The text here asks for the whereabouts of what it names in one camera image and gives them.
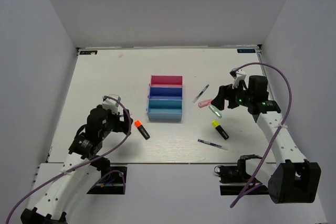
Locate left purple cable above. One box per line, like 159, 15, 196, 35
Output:
4, 97, 132, 224

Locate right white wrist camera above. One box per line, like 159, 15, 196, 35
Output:
230, 68, 246, 89

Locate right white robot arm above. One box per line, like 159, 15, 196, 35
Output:
211, 76, 321, 204

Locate purple cable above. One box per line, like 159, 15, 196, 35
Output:
4, 97, 132, 224
230, 62, 293, 208

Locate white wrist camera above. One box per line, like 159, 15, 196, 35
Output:
102, 94, 121, 114
230, 68, 246, 89

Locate pink hair clip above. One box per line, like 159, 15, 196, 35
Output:
198, 99, 212, 108

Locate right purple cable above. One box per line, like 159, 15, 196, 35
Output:
230, 62, 293, 208

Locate pink container bin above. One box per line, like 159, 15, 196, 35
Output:
149, 75, 183, 88

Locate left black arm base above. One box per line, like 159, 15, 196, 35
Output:
87, 166, 128, 195

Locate orange cap black highlighter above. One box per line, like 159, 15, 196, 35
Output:
134, 120, 150, 140

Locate green white pen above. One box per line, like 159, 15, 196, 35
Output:
192, 84, 209, 103

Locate blue corner label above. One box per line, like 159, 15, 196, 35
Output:
237, 48, 256, 54
79, 50, 98, 55

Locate right blue corner label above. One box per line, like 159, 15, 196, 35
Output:
237, 48, 256, 54

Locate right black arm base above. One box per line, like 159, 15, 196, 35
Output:
214, 154, 261, 196

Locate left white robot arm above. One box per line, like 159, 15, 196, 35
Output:
20, 105, 133, 223

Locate purple white pen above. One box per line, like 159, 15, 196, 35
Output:
197, 139, 228, 151

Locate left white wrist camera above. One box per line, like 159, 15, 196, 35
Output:
102, 94, 121, 114

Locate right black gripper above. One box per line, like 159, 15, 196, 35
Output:
211, 80, 253, 111

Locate left blue corner label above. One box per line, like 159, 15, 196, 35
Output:
79, 50, 98, 55

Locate dark blue container bin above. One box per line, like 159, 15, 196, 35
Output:
149, 87, 183, 100

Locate light blue container bin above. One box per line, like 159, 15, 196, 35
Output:
147, 99, 183, 122

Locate yellow cap black highlighter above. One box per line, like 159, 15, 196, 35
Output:
212, 121, 229, 140

